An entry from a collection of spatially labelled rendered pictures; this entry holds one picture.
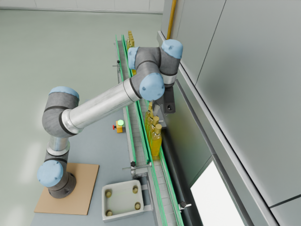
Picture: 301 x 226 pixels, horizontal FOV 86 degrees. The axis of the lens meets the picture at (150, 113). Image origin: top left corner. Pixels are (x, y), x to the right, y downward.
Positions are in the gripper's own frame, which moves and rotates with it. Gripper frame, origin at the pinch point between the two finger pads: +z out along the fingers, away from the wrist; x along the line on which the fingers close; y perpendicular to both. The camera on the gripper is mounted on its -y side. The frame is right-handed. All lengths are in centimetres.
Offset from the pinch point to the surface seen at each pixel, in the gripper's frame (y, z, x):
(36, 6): 578, 118, 245
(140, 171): -12.0, 36.6, 10.4
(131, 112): 37, 37, 10
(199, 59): 6.7, -26.1, -14.5
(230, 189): -39.4, -7.1, -12.9
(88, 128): 35, 50, 46
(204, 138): -19.9, -7.0, -12.6
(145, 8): 586, 114, -96
